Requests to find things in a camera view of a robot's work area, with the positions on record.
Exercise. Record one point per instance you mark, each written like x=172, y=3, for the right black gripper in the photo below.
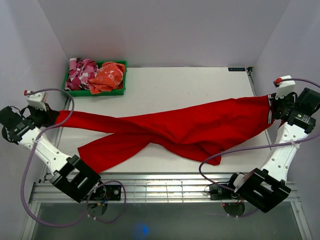
x=274, y=101

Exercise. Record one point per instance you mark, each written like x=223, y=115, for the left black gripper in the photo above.
x=51, y=115

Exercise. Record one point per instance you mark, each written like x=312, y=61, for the red trousers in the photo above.
x=196, y=133

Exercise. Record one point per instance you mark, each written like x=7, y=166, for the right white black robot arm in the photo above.
x=265, y=187

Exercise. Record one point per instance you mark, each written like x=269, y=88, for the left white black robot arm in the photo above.
x=70, y=174

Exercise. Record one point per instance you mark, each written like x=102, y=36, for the green plastic tray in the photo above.
x=86, y=93

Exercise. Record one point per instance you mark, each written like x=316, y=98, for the pink patterned garment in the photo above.
x=81, y=70

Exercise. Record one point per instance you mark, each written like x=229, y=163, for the orange crumpled garment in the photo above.
x=108, y=78

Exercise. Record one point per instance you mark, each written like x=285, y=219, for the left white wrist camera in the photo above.
x=36, y=100

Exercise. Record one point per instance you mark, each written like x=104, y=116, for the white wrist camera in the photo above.
x=285, y=85
x=36, y=100

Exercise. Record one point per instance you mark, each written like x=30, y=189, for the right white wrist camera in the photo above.
x=285, y=85

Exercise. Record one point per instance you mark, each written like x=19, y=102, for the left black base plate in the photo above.
x=107, y=192

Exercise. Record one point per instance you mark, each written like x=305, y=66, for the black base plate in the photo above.
x=217, y=192
x=107, y=192

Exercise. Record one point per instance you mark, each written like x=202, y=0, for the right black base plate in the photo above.
x=217, y=192

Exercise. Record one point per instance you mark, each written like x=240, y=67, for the aluminium frame rail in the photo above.
x=150, y=188

